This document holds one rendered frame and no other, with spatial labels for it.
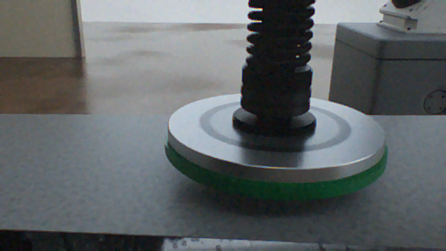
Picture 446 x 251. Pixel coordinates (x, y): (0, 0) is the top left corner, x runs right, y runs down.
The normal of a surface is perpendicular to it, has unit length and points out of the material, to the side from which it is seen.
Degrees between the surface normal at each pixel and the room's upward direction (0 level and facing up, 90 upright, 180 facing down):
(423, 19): 90
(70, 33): 90
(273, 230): 0
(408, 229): 0
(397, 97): 90
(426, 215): 0
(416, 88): 90
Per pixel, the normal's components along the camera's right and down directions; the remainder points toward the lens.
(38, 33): 0.07, 0.34
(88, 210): 0.02, -0.94
